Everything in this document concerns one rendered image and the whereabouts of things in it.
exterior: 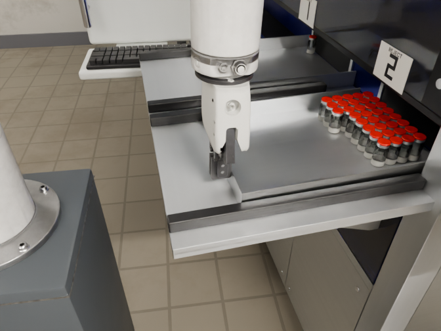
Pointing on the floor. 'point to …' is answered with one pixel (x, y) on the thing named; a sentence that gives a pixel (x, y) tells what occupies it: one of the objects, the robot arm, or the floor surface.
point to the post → (408, 260)
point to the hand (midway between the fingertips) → (220, 165)
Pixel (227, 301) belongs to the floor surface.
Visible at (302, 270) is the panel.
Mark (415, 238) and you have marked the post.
